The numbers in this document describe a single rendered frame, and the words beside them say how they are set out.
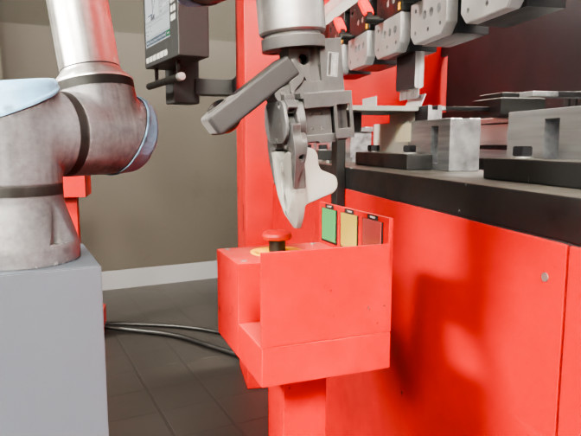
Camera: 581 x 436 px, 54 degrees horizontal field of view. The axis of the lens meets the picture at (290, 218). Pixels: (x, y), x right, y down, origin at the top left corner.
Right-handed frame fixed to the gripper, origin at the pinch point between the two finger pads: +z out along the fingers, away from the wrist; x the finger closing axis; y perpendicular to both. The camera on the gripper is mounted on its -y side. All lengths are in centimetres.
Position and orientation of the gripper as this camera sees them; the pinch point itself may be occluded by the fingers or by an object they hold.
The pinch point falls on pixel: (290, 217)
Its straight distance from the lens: 65.6
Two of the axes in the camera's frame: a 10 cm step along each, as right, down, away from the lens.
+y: 9.3, -1.3, 3.4
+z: 0.9, 9.8, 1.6
